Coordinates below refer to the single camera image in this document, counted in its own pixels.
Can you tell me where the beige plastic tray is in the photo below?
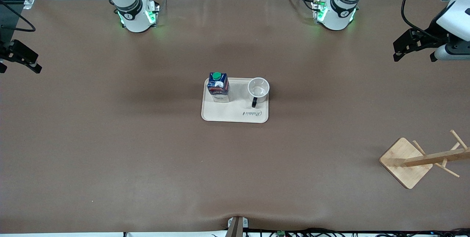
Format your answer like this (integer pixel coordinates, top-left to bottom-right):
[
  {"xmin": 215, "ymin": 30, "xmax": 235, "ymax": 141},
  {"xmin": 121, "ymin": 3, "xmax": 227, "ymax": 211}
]
[{"xmin": 201, "ymin": 78, "xmax": 269, "ymax": 123}]

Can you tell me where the white cup black handle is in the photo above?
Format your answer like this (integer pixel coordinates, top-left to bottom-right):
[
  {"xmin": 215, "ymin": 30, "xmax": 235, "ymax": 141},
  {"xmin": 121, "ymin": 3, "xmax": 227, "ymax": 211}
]
[{"xmin": 247, "ymin": 77, "xmax": 270, "ymax": 108}]

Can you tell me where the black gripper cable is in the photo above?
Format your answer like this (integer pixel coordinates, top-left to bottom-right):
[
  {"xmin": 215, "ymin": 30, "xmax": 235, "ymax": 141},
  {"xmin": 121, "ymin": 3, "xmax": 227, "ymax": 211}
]
[
  {"xmin": 0, "ymin": 0, "xmax": 36, "ymax": 32},
  {"xmin": 401, "ymin": 0, "xmax": 447, "ymax": 43}
]

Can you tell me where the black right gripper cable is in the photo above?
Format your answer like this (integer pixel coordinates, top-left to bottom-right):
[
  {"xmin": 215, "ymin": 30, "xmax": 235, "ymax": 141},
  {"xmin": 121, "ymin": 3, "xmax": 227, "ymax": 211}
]
[{"xmin": 0, "ymin": 0, "xmax": 36, "ymax": 32}]

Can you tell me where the blue milk carton green cap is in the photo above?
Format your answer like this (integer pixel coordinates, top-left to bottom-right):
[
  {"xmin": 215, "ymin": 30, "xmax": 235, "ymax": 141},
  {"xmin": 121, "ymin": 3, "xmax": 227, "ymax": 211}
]
[{"xmin": 207, "ymin": 72, "xmax": 230, "ymax": 103}]

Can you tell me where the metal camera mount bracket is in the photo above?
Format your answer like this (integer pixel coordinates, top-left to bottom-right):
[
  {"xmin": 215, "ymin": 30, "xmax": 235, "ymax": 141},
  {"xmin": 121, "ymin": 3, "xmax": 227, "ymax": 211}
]
[{"xmin": 227, "ymin": 216, "xmax": 249, "ymax": 237}]

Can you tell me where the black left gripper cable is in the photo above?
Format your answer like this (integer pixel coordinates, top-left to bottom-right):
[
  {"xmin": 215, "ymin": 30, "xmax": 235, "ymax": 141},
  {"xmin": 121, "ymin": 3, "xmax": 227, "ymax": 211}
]
[{"xmin": 401, "ymin": 0, "xmax": 447, "ymax": 43}]

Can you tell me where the wooden cup rack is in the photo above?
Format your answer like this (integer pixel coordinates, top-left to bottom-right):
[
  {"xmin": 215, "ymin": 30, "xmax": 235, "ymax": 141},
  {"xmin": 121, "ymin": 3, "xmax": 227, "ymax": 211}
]
[{"xmin": 379, "ymin": 130, "xmax": 470, "ymax": 190}]

